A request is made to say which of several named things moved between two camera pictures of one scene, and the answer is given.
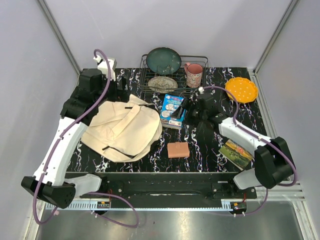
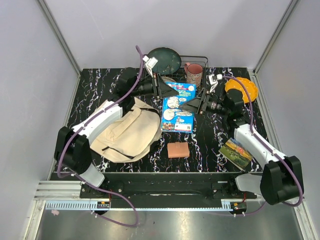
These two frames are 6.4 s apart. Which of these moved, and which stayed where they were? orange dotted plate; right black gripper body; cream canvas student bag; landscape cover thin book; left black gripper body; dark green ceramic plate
Moved: left black gripper body; right black gripper body
Stayed: orange dotted plate; cream canvas student bag; dark green ceramic plate; landscape cover thin book
